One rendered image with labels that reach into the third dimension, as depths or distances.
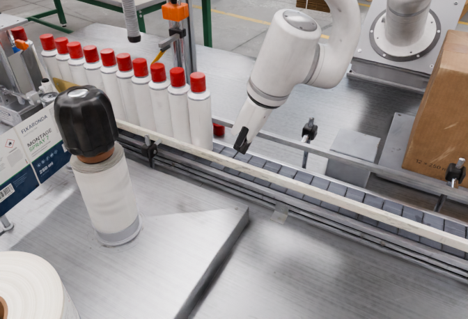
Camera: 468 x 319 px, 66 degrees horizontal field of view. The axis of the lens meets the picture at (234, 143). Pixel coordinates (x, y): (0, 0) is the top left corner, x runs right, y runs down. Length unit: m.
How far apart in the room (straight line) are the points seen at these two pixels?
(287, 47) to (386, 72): 0.79
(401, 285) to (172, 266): 0.42
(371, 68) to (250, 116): 0.75
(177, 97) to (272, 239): 0.37
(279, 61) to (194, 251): 0.37
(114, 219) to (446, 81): 0.69
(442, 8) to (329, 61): 0.84
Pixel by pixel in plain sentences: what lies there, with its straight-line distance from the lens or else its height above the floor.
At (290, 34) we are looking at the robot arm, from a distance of 0.59.
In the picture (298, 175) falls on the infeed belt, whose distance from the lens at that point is 0.83.
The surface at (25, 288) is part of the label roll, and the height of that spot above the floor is 1.02.
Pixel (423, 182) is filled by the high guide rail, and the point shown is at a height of 0.96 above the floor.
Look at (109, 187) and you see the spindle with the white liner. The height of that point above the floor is 1.02.
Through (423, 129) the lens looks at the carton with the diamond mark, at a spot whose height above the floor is 0.97.
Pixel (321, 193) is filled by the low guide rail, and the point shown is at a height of 0.91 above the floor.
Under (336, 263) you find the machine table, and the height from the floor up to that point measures 0.83.
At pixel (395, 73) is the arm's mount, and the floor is 0.88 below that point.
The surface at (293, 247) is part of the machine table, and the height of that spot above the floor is 0.83.
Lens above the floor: 1.44
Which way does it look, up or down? 38 degrees down
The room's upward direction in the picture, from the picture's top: straight up
